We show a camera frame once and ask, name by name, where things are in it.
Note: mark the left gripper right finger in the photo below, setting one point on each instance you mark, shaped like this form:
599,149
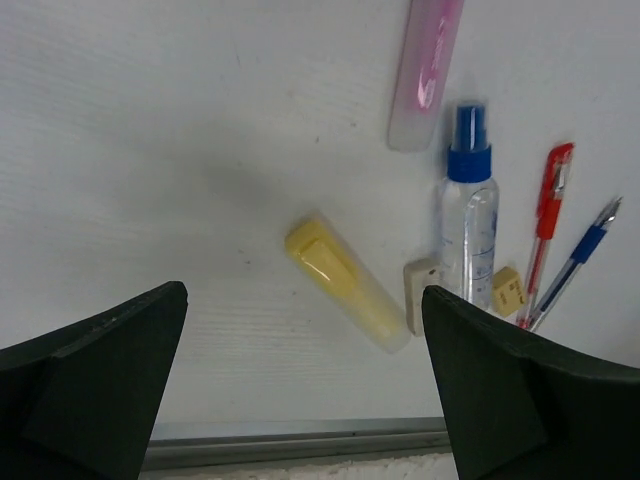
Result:
519,406

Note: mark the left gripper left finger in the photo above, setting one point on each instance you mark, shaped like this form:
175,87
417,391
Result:
81,402

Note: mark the blue cap spray bottle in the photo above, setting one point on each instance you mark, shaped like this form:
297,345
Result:
468,208

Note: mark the yellow highlighter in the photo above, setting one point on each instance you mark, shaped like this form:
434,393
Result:
326,258

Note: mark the pink highlighter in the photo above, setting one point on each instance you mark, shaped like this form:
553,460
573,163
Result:
426,56

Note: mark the yellow eraser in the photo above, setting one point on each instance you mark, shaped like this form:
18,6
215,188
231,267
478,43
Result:
508,293

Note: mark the blue pen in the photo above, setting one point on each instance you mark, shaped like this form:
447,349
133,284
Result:
580,255

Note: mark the red pen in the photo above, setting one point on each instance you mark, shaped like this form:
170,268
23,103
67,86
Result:
553,187

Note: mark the aluminium front rail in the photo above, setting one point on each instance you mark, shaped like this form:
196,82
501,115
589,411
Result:
175,446

